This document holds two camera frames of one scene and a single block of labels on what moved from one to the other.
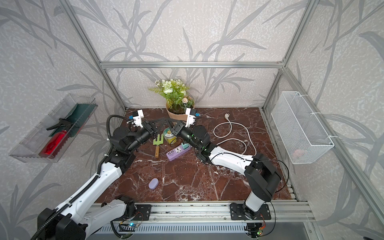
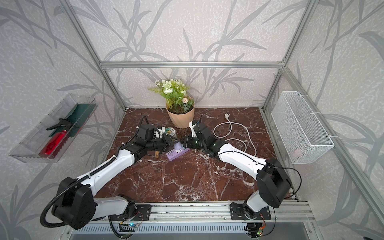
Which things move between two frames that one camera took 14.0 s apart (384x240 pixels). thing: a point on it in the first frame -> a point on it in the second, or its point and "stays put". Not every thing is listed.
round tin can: x=169 y=137 stays put
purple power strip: x=175 y=152 stays put
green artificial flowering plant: x=175 y=91 stays put
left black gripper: x=147 y=125 -> x=167 y=144
